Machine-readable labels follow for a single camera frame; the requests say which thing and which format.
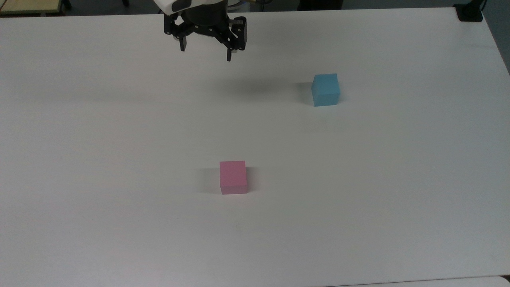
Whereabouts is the blue foam cube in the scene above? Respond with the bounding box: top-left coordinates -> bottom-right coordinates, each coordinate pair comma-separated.
311,73 -> 341,107

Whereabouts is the pink foam cube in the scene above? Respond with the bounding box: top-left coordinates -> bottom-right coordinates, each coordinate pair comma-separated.
219,160 -> 248,195

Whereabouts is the black table clamp mount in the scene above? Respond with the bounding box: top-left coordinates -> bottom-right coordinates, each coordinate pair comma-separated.
453,0 -> 485,22

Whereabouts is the wooden side table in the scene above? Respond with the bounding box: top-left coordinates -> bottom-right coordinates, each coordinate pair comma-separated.
0,0 -> 66,17

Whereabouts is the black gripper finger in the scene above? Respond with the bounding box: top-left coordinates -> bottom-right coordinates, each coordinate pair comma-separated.
163,14 -> 188,52
216,17 -> 249,62

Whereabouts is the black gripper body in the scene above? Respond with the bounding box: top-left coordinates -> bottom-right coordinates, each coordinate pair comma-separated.
175,5 -> 236,39

